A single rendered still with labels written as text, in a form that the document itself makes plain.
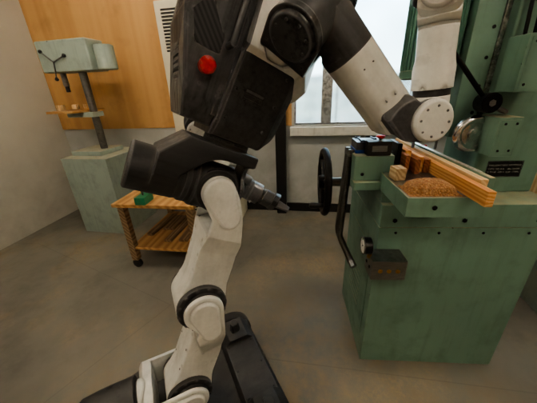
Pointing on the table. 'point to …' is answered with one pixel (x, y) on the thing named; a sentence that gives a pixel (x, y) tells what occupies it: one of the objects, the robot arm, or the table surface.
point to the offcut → (398, 173)
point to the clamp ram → (396, 151)
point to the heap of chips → (429, 188)
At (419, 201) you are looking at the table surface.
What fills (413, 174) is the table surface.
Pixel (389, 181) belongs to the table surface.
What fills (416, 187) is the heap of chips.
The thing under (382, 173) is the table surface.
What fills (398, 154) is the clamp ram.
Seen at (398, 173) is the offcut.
